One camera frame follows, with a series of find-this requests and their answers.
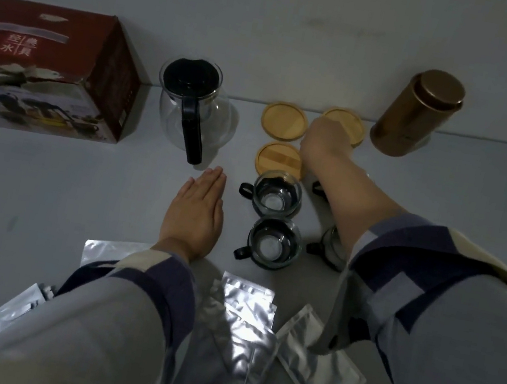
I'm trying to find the person's left hand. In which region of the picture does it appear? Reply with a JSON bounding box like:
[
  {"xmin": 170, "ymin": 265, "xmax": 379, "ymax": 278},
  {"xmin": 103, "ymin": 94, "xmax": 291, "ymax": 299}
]
[{"xmin": 155, "ymin": 158, "xmax": 233, "ymax": 267}]

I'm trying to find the person's right hand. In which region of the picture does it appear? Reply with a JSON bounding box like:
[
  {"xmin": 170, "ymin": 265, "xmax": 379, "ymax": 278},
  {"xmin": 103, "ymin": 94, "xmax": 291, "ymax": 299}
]
[{"xmin": 295, "ymin": 113, "xmax": 362, "ymax": 183}]

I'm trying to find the person's right forearm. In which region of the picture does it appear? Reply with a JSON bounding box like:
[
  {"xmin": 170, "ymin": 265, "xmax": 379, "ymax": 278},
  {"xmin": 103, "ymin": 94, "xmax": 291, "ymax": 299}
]
[{"xmin": 286, "ymin": 151, "xmax": 507, "ymax": 384}]

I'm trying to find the person's left forearm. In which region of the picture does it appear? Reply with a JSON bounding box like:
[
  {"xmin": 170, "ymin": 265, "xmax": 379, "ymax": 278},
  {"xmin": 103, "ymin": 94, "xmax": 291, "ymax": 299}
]
[{"xmin": 0, "ymin": 208, "xmax": 211, "ymax": 384}]

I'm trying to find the round bamboo coaster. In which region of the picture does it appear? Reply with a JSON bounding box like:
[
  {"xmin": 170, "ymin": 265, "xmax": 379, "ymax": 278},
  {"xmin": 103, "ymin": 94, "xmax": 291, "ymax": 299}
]
[
  {"xmin": 316, "ymin": 105, "xmax": 370, "ymax": 151},
  {"xmin": 252, "ymin": 138, "xmax": 309, "ymax": 182},
  {"xmin": 258, "ymin": 98, "xmax": 311, "ymax": 143}
]

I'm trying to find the glass teapot with black lid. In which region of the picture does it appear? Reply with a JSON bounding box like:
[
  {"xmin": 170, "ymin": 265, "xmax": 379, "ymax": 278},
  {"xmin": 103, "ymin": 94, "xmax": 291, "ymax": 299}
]
[{"xmin": 144, "ymin": 52, "xmax": 242, "ymax": 171}]

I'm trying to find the large crumpled silver foil pouch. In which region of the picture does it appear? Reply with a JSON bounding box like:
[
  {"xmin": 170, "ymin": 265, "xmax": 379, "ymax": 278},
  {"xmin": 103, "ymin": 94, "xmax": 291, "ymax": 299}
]
[{"xmin": 168, "ymin": 276, "xmax": 291, "ymax": 384}]

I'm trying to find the red cardboard box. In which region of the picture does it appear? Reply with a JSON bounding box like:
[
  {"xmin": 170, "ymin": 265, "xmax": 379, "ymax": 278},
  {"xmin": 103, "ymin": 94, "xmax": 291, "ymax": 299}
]
[{"xmin": 0, "ymin": 0, "xmax": 153, "ymax": 152}]

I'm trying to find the bronze metal tea canister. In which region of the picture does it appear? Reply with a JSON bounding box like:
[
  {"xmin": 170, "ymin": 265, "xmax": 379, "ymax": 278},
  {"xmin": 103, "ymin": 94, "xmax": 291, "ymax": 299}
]
[{"xmin": 366, "ymin": 60, "xmax": 470, "ymax": 168}]

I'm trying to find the glass cup with black handle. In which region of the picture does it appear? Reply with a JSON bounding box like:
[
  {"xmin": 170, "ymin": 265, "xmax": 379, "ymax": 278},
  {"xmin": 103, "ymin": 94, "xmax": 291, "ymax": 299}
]
[
  {"xmin": 236, "ymin": 164, "xmax": 308, "ymax": 223},
  {"xmin": 310, "ymin": 179, "xmax": 330, "ymax": 199},
  {"xmin": 303, "ymin": 219, "xmax": 356, "ymax": 273},
  {"xmin": 232, "ymin": 211, "xmax": 308, "ymax": 274}
]

